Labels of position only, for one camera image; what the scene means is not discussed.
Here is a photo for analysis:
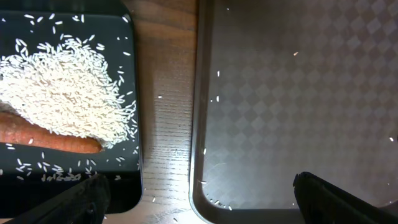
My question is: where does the black tray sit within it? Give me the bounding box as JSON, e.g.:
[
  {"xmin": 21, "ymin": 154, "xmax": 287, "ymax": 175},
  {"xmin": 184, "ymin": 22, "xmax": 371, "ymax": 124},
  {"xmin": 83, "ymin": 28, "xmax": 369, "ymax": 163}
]
[{"xmin": 1, "ymin": 1, "xmax": 142, "ymax": 218}]

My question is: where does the brown serving tray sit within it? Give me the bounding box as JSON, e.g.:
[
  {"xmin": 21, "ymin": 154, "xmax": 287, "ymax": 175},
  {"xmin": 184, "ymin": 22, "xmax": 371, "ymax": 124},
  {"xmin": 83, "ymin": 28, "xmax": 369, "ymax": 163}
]
[{"xmin": 189, "ymin": 0, "xmax": 397, "ymax": 223}]

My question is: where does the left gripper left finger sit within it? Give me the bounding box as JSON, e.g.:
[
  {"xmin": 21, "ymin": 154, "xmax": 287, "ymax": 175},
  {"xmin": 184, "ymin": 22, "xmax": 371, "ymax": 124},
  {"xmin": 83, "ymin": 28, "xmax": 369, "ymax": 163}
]
[{"xmin": 6, "ymin": 174, "xmax": 111, "ymax": 224}]

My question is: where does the orange carrot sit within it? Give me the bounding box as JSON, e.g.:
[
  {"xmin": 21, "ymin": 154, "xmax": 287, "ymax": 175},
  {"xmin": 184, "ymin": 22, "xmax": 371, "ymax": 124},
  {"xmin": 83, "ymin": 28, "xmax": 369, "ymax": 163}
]
[{"xmin": 1, "ymin": 112, "xmax": 102, "ymax": 154}]

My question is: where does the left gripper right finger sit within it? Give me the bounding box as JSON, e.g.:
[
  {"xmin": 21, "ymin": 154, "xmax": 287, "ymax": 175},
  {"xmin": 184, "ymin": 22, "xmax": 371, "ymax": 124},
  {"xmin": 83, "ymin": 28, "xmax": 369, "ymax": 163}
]
[{"xmin": 293, "ymin": 172, "xmax": 397, "ymax": 224}]

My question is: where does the white rice pile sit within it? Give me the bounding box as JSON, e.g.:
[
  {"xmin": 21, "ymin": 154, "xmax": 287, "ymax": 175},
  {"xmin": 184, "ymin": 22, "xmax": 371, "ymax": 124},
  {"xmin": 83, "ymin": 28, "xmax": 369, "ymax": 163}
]
[{"xmin": 1, "ymin": 34, "xmax": 137, "ymax": 148}]

